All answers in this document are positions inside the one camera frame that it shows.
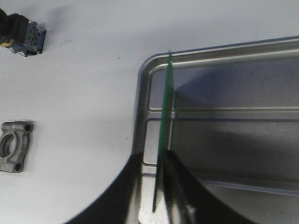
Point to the silver metal tray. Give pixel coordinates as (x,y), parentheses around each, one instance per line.
(236,125)

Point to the green perforated circuit board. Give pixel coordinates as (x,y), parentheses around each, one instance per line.
(164,132)

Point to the grey metal clamp block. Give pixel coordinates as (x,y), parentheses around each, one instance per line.
(14,145)

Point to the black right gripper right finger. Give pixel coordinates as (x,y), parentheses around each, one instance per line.
(188,201)

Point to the red emergency stop button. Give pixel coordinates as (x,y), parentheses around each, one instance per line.
(21,35)

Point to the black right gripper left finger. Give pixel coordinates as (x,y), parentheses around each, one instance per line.
(119,204)

